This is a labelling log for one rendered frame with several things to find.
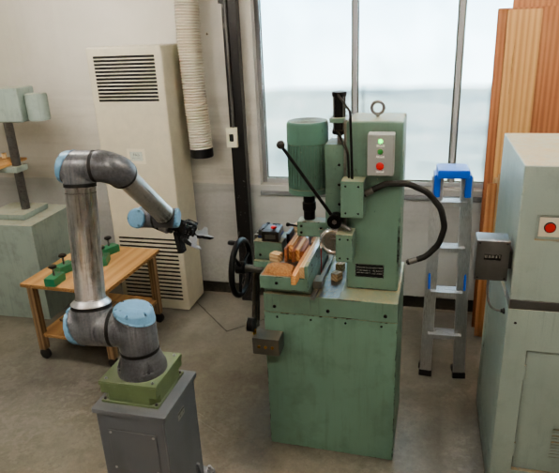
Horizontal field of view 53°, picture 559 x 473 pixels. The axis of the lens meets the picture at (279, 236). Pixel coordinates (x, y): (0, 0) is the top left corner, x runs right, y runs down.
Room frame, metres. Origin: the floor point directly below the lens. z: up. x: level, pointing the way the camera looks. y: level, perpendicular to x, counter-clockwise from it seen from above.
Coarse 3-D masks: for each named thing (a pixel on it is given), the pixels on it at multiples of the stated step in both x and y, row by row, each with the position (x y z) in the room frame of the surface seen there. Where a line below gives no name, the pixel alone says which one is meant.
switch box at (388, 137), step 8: (368, 136) 2.10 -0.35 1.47; (376, 136) 2.09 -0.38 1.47; (384, 136) 2.08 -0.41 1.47; (392, 136) 2.07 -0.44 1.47; (368, 144) 2.10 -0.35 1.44; (376, 144) 2.09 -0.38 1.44; (384, 144) 2.08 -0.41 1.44; (392, 144) 2.07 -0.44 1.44; (368, 152) 2.10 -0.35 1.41; (376, 152) 2.09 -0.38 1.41; (384, 152) 2.08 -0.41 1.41; (392, 152) 2.07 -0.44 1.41; (368, 160) 2.10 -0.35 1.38; (376, 160) 2.09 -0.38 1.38; (384, 160) 2.08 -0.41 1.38; (392, 160) 2.07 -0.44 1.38; (368, 168) 2.10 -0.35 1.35; (376, 168) 2.08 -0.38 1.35; (384, 168) 2.08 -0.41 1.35; (392, 168) 2.07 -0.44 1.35
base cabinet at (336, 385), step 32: (288, 320) 2.14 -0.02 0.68; (320, 320) 2.10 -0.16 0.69; (352, 320) 2.06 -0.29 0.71; (288, 352) 2.14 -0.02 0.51; (320, 352) 2.10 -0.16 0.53; (352, 352) 2.06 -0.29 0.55; (384, 352) 2.02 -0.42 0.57; (288, 384) 2.14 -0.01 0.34; (320, 384) 2.10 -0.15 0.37; (352, 384) 2.06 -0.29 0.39; (384, 384) 2.02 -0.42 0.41; (288, 416) 2.14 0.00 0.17; (320, 416) 2.10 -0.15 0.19; (352, 416) 2.06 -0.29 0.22; (384, 416) 2.02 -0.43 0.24; (320, 448) 2.10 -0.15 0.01; (352, 448) 2.06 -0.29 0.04; (384, 448) 2.02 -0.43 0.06
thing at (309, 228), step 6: (300, 222) 2.31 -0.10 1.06; (306, 222) 2.30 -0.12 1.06; (312, 222) 2.30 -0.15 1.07; (318, 222) 2.29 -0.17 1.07; (324, 222) 2.28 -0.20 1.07; (300, 228) 2.31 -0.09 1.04; (306, 228) 2.30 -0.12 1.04; (312, 228) 2.30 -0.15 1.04; (318, 228) 2.29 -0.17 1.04; (324, 228) 2.28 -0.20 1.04; (300, 234) 2.31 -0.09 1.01; (306, 234) 2.30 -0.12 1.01; (312, 234) 2.30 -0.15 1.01; (318, 234) 2.29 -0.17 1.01
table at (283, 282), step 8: (320, 256) 2.32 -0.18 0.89; (256, 264) 2.36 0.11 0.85; (264, 264) 2.35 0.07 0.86; (296, 264) 2.23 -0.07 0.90; (320, 264) 2.32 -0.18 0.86; (312, 272) 2.17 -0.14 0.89; (264, 280) 2.13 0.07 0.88; (272, 280) 2.12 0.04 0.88; (280, 280) 2.11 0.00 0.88; (288, 280) 2.10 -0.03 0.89; (304, 280) 2.08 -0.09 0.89; (312, 280) 2.16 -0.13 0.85; (272, 288) 2.12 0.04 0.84; (280, 288) 2.11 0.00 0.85; (288, 288) 2.10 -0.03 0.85; (296, 288) 2.09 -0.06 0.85; (304, 288) 2.08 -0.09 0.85
